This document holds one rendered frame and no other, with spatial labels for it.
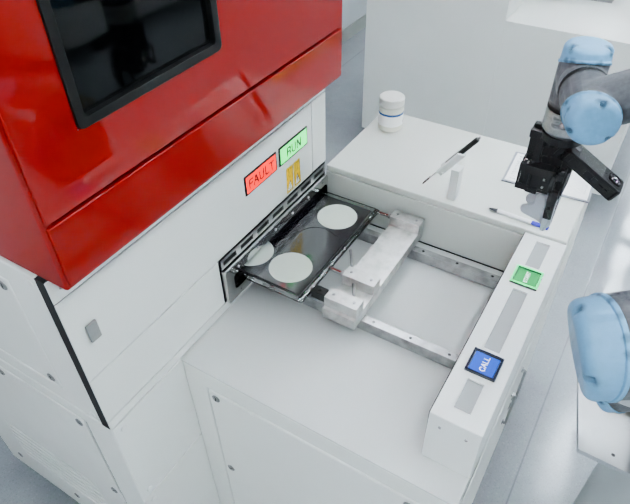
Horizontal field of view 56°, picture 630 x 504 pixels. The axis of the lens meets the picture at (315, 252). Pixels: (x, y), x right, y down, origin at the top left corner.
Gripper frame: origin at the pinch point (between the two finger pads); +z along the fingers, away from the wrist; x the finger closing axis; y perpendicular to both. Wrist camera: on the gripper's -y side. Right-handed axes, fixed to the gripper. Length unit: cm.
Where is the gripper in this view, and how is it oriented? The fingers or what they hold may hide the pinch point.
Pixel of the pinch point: (547, 225)
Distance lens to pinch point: 121.6
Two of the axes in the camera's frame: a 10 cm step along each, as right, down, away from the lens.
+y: -8.5, -3.4, 4.0
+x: -5.2, 5.8, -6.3
